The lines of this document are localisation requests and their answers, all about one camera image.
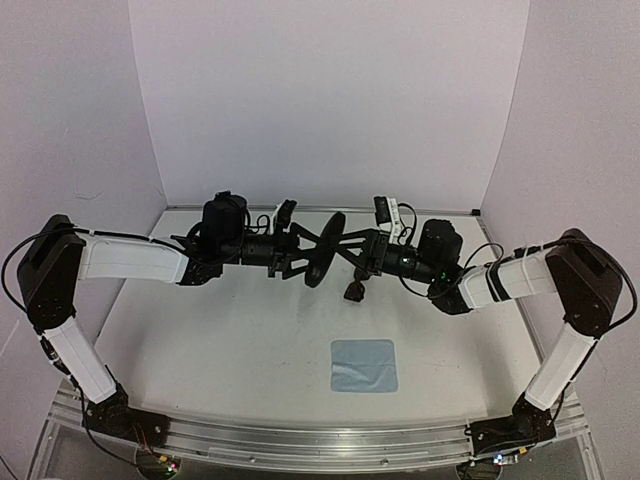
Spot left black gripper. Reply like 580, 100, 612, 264
220, 222, 331, 280

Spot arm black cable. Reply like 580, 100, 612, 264
459, 239, 640, 331
0, 234, 51, 311

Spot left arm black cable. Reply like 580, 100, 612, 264
0, 234, 51, 311

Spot tortoiseshell sunglasses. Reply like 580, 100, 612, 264
343, 270, 369, 303

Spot black glasses case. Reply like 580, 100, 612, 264
304, 212, 346, 288

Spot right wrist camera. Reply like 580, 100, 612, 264
373, 196, 402, 243

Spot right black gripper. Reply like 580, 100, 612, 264
330, 230, 441, 285

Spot blue cleaning cloth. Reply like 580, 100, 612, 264
330, 339, 399, 394

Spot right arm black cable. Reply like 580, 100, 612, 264
459, 239, 640, 331

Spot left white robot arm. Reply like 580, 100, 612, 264
17, 192, 332, 446

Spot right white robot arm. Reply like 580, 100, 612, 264
329, 219, 631, 456

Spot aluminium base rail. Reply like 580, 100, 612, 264
48, 383, 589, 473

